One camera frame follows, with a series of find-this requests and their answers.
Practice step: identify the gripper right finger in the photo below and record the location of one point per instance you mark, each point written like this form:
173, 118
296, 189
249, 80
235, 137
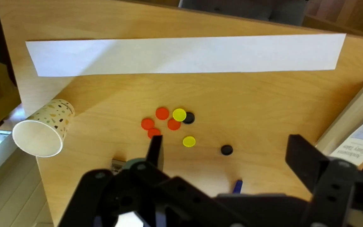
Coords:
323, 176

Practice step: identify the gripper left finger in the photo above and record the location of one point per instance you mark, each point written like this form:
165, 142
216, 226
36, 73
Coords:
156, 186

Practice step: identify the orange game disc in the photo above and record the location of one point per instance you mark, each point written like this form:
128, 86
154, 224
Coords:
162, 113
173, 124
147, 123
153, 132

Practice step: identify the yellow game disc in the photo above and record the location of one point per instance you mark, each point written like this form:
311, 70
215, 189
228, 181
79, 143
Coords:
179, 114
189, 141

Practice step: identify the black game disc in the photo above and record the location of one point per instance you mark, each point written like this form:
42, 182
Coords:
190, 118
226, 150

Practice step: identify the book with illustrated cover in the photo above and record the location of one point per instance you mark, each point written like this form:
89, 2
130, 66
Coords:
354, 126

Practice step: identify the speckled paper cup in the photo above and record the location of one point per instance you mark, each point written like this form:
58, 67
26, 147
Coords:
44, 130

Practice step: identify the white paper strip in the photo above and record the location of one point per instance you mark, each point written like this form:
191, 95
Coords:
184, 55

